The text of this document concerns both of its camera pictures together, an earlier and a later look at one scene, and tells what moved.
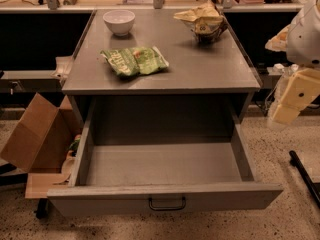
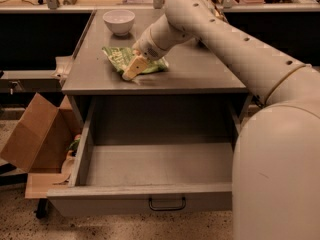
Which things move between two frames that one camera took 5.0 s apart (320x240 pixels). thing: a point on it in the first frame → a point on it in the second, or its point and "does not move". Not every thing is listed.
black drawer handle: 167,208 does not move
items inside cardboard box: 70,158 does not move
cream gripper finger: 279,42 → 146,47
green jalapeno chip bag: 144,60 does not move
